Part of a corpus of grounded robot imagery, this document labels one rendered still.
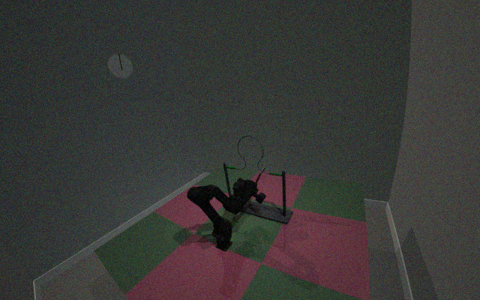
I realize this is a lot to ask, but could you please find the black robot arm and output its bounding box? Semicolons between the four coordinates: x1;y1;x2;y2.
187;180;257;251

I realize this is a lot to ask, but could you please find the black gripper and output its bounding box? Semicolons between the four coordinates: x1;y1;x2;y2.
237;178;266;203

